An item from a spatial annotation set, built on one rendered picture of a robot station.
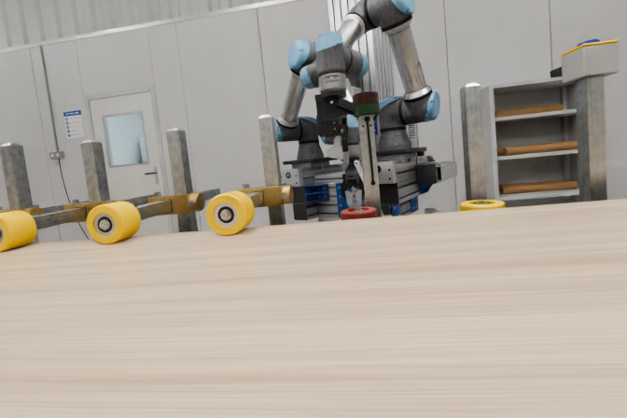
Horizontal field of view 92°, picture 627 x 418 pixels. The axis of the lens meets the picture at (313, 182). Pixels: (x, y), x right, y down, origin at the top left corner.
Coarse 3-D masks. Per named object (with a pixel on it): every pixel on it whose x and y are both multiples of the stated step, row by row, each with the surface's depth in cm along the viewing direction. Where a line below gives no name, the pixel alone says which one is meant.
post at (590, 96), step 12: (576, 84) 71; (588, 84) 68; (600, 84) 67; (576, 96) 71; (588, 96) 68; (600, 96) 67; (588, 108) 68; (600, 108) 68; (588, 120) 68; (600, 120) 68; (588, 132) 68; (600, 132) 68; (588, 144) 69; (600, 144) 68; (588, 156) 69; (600, 156) 68; (588, 168) 69; (600, 168) 69; (588, 180) 70; (600, 180) 69; (588, 192) 70; (600, 192) 69
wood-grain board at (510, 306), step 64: (0, 256) 59; (64, 256) 54; (128, 256) 49; (192, 256) 45; (256, 256) 42; (320, 256) 39; (384, 256) 37; (448, 256) 35; (512, 256) 33; (576, 256) 31; (0, 320) 29; (64, 320) 28; (128, 320) 27; (192, 320) 26; (256, 320) 25; (320, 320) 24; (384, 320) 23; (448, 320) 22; (512, 320) 21; (576, 320) 20; (0, 384) 20; (64, 384) 19; (128, 384) 18; (192, 384) 18; (256, 384) 17; (320, 384) 17; (384, 384) 16; (448, 384) 16; (512, 384) 16; (576, 384) 15
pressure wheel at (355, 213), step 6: (342, 210) 68; (348, 210) 69; (354, 210) 68; (360, 210) 67; (366, 210) 67; (372, 210) 65; (342, 216) 66; (348, 216) 65; (354, 216) 64; (360, 216) 64; (366, 216) 64; (372, 216) 64
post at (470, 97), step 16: (464, 96) 71; (480, 96) 70; (464, 112) 72; (480, 112) 70; (464, 128) 73; (480, 128) 71; (464, 144) 74; (480, 144) 71; (464, 160) 75; (480, 160) 71; (480, 176) 72; (480, 192) 72
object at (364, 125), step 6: (372, 102) 68; (366, 114) 68; (372, 114) 68; (378, 114) 70; (360, 120) 73; (366, 120) 69; (372, 120) 73; (360, 126) 73; (366, 126) 73; (372, 126) 73; (372, 168) 73; (372, 174) 74; (372, 180) 74
